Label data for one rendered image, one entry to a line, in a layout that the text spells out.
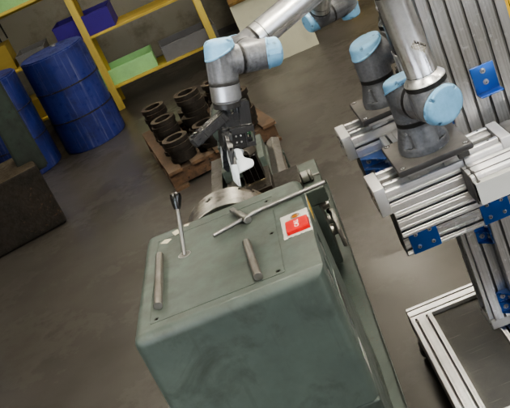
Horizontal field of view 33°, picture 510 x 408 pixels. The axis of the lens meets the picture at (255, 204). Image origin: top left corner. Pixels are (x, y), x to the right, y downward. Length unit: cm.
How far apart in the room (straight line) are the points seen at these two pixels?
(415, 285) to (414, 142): 173
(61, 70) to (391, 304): 506
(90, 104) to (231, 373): 656
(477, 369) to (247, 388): 129
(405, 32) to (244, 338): 88
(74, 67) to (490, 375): 603
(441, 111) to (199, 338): 88
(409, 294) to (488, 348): 91
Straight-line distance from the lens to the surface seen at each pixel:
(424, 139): 250
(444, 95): 233
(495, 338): 332
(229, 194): 260
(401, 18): 227
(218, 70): 209
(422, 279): 417
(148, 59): 941
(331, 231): 329
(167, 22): 1075
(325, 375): 210
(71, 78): 840
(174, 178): 647
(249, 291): 199
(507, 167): 250
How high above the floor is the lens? 218
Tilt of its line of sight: 23 degrees down
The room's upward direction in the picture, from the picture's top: 25 degrees counter-clockwise
